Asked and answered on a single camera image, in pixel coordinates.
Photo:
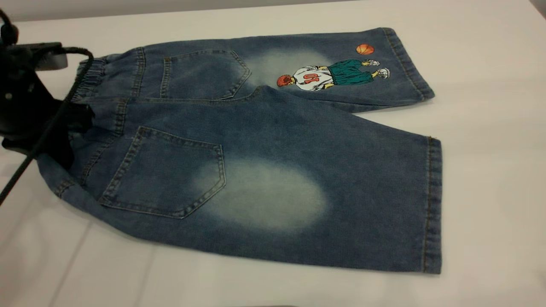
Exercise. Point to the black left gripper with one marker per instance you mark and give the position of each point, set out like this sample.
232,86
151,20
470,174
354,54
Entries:
21,102

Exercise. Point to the blue denim shorts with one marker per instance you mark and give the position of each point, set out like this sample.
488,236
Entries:
277,140

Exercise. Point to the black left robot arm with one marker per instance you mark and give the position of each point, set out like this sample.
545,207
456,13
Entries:
6,32

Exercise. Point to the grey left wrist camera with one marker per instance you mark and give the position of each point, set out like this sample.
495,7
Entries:
51,62

